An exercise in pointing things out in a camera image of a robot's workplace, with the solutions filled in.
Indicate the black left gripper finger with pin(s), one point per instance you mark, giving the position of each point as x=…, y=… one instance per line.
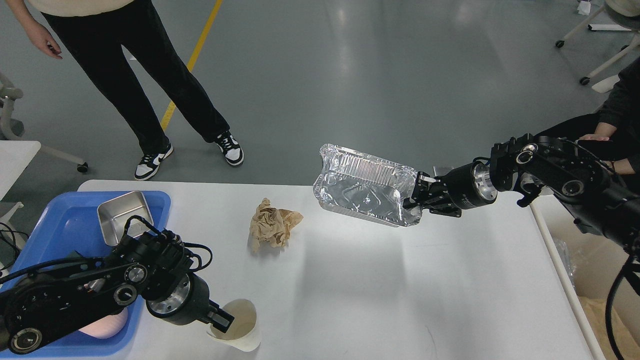
x=220, y=320

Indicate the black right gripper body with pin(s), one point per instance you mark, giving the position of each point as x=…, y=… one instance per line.
x=462, y=188

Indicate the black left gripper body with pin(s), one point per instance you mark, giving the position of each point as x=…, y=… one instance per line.
x=188, y=302

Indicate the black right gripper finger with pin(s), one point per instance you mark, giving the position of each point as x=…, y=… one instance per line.
x=421, y=202
x=422, y=185

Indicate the cream paper cup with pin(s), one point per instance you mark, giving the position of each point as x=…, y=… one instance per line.
x=244, y=333

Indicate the aluminium foil tray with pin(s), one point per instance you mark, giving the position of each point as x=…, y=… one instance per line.
x=365, y=187

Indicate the pink ribbed mug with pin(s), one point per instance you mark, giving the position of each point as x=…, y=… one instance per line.
x=107, y=326

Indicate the brown paper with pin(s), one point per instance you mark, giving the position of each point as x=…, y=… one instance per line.
x=272, y=226
x=594, y=310

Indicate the steel rectangular container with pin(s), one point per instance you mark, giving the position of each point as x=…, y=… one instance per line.
x=114, y=213

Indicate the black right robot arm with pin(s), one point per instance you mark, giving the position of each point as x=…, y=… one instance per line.
x=589, y=188

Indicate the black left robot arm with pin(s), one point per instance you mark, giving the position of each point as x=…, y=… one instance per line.
x=55, y=298

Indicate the white plastic bin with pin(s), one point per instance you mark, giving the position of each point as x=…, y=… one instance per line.
x=587, y=266

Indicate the blue plastic tray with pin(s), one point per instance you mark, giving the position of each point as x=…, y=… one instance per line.
x=70, y=224

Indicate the seated person in black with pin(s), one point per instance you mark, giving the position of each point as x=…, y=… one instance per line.
x=617, y=120

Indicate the brown paper in bin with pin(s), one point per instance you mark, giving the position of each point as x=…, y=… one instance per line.
x=594, y=310

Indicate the white side table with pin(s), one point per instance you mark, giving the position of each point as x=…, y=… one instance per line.
x=15, y=155

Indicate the white chair top right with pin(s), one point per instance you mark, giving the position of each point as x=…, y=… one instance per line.
x=624, y=14

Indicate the white office chair left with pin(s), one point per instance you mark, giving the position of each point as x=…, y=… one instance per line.
x=12, y=129

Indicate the standing person beige top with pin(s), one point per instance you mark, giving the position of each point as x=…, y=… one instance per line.
x=96, y=33

